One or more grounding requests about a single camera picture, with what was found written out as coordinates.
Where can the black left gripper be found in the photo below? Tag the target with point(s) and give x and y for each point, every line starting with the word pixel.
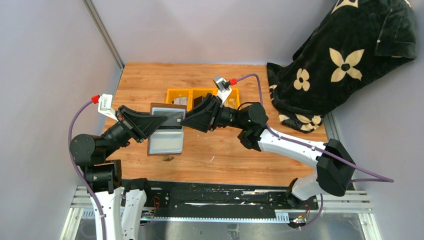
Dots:
pixel 129 122

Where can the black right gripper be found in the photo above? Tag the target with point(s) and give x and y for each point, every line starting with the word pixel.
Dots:
pixel 214 112

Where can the dark grey credit card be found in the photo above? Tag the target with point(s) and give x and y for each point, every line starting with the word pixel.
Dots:
pixel 173 121

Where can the brown leather card holder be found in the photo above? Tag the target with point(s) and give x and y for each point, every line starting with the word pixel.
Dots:
pixel 166 141

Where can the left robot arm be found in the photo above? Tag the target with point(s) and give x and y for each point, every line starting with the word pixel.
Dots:
pixel 117 208

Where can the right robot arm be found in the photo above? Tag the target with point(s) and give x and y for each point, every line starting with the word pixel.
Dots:
pixel 331 161

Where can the black card in tray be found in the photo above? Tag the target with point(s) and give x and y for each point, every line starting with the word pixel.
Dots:
pixel 197 101

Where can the silver card in tray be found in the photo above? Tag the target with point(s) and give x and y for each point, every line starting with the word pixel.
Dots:
pixel 181 100

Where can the yellow compartment tray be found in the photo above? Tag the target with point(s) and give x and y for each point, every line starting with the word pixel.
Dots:
pixel 191 97

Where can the black floral blanket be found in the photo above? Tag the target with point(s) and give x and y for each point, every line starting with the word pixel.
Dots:
pixel 357 43

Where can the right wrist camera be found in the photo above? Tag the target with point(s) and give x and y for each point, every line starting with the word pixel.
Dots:
pixel 223 88

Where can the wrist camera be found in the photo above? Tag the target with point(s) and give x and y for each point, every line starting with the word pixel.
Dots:
pixel 223 88
pixel 104 106

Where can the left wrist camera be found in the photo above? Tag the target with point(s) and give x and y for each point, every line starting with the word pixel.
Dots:
pixel 104 106

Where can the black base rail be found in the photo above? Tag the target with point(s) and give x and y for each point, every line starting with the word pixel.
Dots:
pixel 212 202

